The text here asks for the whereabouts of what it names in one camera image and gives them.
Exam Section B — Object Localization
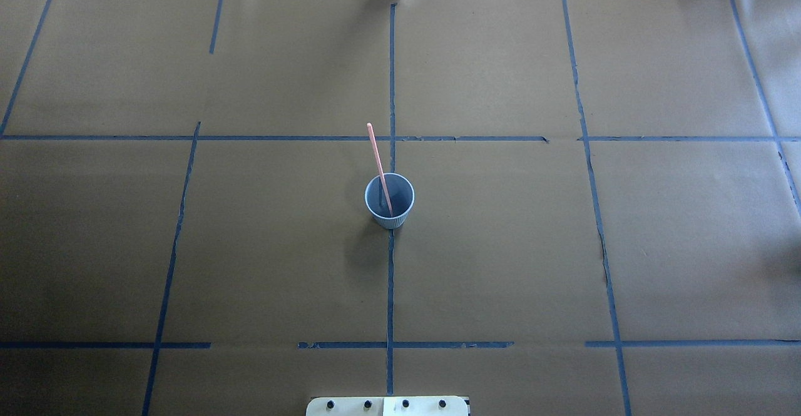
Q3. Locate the light blue ribbed cup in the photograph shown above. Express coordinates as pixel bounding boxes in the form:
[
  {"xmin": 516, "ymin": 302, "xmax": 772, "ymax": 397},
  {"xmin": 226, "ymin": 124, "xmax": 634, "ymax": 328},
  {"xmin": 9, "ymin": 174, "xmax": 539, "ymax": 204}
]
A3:
[{"xmin": 364, "ymin": 173, "xmax": 416, "ymax": 230}]

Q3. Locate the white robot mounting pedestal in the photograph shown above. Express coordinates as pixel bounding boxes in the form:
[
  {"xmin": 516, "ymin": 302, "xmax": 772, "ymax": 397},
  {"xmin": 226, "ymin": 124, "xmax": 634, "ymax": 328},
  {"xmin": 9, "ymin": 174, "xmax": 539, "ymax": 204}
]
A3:
[{"xmin": 305, "ymin": 395, "xmax": 471, "ymax": 415}]

